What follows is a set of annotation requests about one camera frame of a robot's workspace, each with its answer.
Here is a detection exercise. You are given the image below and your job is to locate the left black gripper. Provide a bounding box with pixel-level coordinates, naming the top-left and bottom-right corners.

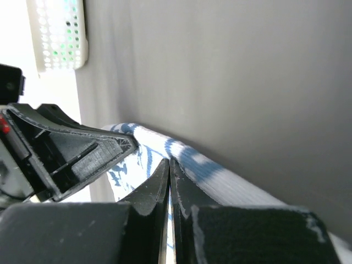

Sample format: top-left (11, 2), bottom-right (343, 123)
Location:
top-left (1, 64), bottom-right (137, 209)

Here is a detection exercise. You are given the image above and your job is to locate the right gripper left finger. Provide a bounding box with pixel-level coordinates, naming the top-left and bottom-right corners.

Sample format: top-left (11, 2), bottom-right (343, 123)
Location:
top-left (1, 159), bottom-right (169, 263)

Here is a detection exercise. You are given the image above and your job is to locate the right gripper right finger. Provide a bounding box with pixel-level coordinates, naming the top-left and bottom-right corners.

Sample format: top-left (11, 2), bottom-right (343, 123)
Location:
top-left (170, 159), bottom-right (340, 263)

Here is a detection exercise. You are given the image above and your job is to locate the blue white patterned towel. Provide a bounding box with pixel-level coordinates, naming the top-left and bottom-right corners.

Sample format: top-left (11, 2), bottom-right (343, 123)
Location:
top-left (107, 123), bottom-right (351, 263)

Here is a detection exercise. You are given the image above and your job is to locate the white perforated plastic basket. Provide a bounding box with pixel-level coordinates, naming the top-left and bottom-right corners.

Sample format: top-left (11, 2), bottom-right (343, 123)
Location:
top-left (26, 0), bottom-right (89, 74)

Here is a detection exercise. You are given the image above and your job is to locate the green microfiber towel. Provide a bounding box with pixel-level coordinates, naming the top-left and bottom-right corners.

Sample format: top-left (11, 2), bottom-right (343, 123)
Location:
top-left (48, 20), bottom-right (81, 62)

